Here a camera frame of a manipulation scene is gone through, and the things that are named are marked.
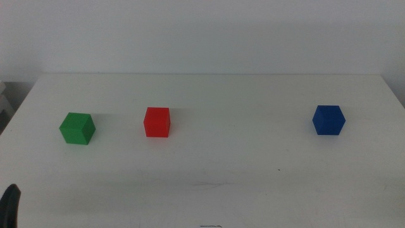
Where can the red cube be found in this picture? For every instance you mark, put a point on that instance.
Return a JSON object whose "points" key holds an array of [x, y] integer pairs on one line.
{"points": [[156, 123]]}

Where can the blue cube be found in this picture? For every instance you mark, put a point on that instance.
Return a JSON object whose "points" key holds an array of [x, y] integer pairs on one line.
{"points": [[329, 121]]}

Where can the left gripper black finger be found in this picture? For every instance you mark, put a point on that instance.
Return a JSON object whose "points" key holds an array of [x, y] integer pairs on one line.
{"points": [[9, 209]]}

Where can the green cube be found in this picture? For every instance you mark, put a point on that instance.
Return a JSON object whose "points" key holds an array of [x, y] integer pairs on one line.
{"points": [[76, 130]]}

